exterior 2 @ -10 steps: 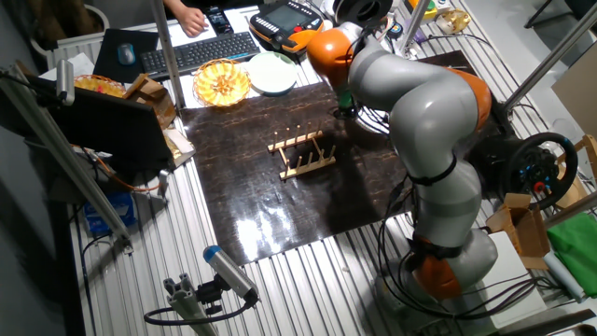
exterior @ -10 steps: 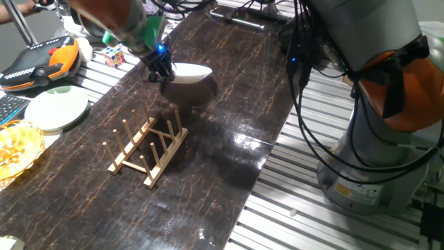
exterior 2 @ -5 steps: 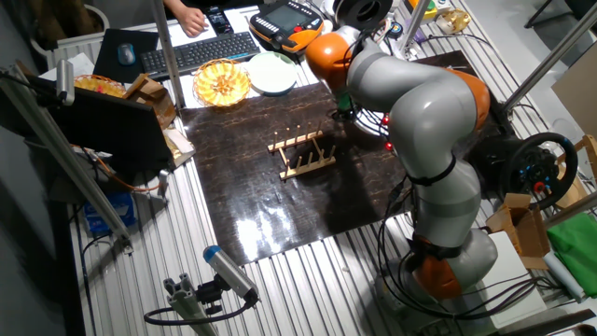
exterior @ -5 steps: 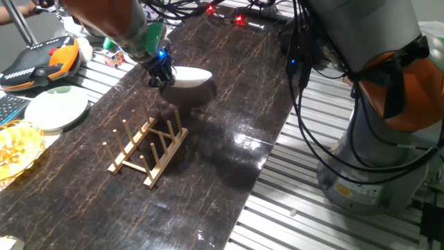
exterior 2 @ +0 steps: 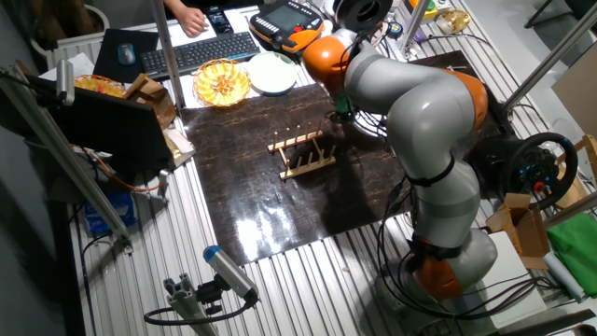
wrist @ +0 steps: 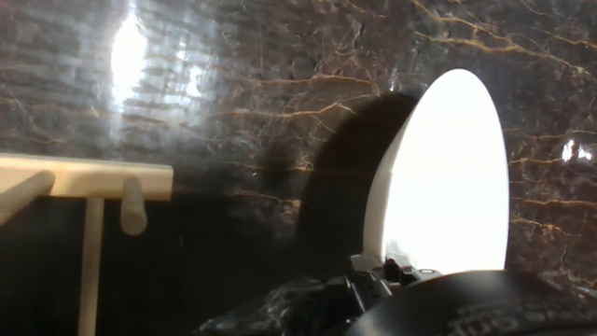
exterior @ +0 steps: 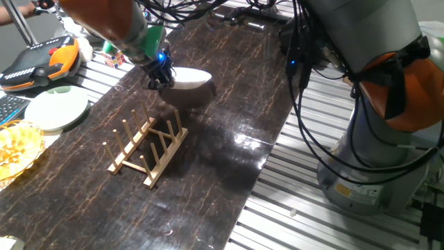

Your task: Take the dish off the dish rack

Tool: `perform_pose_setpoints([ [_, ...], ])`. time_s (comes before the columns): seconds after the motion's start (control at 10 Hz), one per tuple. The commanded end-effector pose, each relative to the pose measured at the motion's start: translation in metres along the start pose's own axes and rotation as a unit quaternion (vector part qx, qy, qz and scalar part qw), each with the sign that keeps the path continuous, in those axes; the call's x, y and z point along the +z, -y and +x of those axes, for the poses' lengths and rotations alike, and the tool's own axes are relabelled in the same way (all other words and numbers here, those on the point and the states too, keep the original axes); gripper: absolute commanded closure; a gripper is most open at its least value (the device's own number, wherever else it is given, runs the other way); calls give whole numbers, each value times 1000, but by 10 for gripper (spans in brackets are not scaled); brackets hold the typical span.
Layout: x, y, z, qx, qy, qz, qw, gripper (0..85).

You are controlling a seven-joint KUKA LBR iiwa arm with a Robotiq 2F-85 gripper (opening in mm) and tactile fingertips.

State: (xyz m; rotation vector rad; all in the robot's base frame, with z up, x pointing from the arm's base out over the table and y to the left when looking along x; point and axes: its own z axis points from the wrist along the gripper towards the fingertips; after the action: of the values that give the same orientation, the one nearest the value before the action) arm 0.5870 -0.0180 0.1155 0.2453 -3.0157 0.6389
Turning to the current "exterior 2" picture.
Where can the white flat board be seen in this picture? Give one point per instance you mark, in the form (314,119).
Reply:
(510,270)

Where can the open brown cardboard box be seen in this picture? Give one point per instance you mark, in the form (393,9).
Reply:
(522,228)

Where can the beige cardboard panel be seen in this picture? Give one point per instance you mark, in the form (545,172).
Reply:
(578,93)

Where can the amber glass bowl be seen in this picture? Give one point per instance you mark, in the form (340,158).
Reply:
(454,21)

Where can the torn brown cardboard box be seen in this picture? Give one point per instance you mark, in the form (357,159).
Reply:
(154,95)

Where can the black computer keyboard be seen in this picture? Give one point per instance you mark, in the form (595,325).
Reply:
(210,49)

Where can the black mouse pad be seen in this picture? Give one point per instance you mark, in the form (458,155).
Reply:
(112,65)

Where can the black smartphone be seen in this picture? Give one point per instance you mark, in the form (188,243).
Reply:
(218,19)

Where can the black monitor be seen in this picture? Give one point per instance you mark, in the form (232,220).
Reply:
(112,126)

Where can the aluminium profile beam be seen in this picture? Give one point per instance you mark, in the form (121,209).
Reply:
(60,154)
(571,210)

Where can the yellow green button box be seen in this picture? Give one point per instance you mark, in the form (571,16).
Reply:
(433,10)

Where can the short aluminium profile mount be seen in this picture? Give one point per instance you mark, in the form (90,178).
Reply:
(186,303)

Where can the black filament spool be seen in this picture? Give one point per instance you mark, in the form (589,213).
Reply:
(364,14)

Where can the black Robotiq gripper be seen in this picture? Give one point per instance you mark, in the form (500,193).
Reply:
(345,117)

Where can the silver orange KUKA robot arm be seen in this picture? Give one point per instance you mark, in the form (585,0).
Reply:
(420,107)

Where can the person's right hand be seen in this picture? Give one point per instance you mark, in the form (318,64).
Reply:
(192,21)

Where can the blue grey computer mouse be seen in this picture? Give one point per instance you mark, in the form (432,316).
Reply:
(126,53)

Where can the aluminium profile post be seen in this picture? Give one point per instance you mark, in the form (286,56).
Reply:
(550,58)
(415,25)
(165,51)

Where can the silver camera with blue end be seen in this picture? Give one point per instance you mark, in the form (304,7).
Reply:
(231,273)

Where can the wooden dish rack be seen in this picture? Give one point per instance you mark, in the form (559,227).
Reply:
(294,172)

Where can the black racing steering wheel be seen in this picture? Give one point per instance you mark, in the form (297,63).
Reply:
(541,172)

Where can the white chair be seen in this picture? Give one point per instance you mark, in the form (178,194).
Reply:
(98,14)

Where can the white flat packet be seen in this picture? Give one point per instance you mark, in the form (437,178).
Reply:
(179,142)

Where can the white rounded plastic object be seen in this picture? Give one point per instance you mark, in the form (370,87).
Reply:
(327,28)

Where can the person's right forearm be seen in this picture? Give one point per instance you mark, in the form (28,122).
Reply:
(173,5)

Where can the pale green plate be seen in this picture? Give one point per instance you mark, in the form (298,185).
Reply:
(271,72)

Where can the green cloth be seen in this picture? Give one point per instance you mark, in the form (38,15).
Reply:
(576,252)

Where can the dark marble pattern mat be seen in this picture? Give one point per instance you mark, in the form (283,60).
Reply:
(233,154)

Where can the black orange teach pendant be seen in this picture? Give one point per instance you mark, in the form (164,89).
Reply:
(284,23)

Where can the light wooden stand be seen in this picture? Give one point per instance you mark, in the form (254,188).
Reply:
(590,149)

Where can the white paper roll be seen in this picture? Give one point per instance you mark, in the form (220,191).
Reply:
(564,277)

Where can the small round blue yellow disc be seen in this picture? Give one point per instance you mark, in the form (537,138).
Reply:
(394,30)

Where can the black camera bracket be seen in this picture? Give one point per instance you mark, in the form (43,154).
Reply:
(210,294)

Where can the blue plastic package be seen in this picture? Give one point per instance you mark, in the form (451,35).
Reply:
(109,212)

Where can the yellow wicker basket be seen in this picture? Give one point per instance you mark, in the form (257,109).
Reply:
(98,85)
(221,84)

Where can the silver depth camera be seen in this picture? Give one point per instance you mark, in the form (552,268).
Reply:
(65,81)

